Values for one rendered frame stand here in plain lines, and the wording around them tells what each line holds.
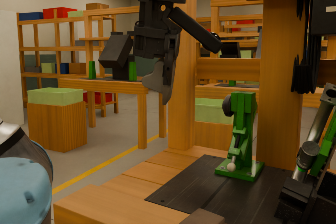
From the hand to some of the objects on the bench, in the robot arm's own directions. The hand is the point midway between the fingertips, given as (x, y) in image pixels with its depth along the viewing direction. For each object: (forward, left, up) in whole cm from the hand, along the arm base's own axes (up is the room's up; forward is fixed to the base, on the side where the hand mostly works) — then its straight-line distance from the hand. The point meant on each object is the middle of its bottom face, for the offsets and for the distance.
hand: (168, 99), depth 59 cm
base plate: (+29, -44, -30) cm, 61 cm away
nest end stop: (+20, -25, -27) cm, 42 cm away
